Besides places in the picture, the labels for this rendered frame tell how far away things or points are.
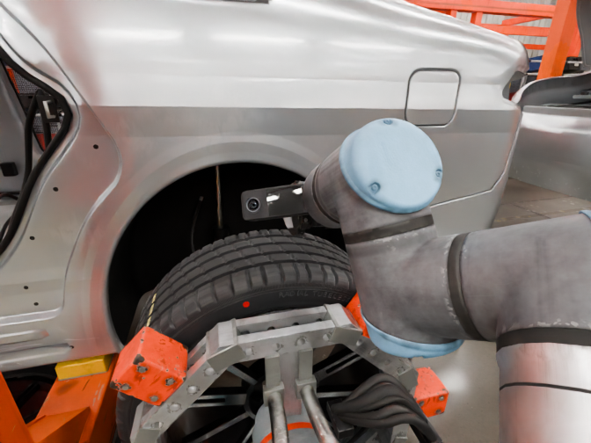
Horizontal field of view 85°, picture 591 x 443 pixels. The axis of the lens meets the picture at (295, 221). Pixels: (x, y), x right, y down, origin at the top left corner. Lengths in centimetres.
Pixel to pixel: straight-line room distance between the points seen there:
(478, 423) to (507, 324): 179
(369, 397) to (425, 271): 35
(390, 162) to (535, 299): 14
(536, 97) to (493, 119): 278
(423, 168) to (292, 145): 62
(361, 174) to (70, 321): 99
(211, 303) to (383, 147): 42
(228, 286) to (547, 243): 48
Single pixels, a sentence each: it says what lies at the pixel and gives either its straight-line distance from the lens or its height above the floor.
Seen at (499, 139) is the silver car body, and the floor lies 134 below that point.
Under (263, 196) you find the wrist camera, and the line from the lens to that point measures 48.
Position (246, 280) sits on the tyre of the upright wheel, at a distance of 60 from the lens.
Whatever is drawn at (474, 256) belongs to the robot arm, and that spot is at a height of 138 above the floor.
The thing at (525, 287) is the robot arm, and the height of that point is 138.
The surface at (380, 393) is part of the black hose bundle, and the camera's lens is 60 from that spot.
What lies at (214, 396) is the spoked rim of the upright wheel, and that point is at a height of 89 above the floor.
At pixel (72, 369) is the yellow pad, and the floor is 71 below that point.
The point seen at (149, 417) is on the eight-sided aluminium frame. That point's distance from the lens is 66.
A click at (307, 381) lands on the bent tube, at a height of 102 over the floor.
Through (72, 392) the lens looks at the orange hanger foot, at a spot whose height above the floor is 68.
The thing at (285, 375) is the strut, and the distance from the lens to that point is 63.
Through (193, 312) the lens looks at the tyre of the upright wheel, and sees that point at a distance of 62.
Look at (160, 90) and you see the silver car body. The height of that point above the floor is 149.
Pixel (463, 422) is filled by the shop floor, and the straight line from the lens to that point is 201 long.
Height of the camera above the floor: 150
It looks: 22 degrees down
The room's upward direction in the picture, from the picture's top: straight up
